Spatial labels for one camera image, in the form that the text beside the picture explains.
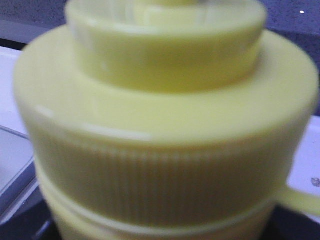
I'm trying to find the silver digital kitchen scale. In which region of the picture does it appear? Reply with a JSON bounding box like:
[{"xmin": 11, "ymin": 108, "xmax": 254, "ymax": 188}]
[{"xmin": 0, "ymin": 127, "xmax": 59, "ymax": 240}]

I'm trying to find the yellow squeeze bottle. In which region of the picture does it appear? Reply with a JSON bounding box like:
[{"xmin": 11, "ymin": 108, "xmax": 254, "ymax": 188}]
[{"xmin": 13, "ymin": 0, "xmax": 320, "ymax": 240}]

